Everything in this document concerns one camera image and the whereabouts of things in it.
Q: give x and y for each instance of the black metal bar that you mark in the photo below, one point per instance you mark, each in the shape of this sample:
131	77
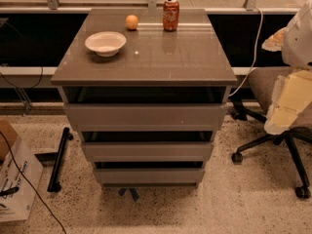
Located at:
54	185

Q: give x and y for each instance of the grey drawer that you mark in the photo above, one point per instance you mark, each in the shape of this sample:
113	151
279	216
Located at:
147	152
139	117
149	176

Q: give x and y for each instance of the blue tape mark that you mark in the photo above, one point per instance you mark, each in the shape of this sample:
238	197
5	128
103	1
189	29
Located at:
132	191

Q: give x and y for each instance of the red soda can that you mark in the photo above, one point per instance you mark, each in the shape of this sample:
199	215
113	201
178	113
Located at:
170	15

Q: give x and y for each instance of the grey office chair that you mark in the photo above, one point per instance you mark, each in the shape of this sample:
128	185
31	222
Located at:
261	82

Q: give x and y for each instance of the orange fruit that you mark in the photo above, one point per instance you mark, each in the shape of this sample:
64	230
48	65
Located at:
131	22

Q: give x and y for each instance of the white bowl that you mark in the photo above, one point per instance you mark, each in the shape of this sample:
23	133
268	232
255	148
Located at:
106	44

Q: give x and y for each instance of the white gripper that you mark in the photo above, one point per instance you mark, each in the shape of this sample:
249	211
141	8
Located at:
298	42

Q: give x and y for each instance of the white cardboard box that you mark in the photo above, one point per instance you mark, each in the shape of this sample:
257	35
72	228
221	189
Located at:
20	174

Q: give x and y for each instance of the grey drawer cabinet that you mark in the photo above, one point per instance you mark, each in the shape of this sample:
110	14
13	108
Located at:
155	67

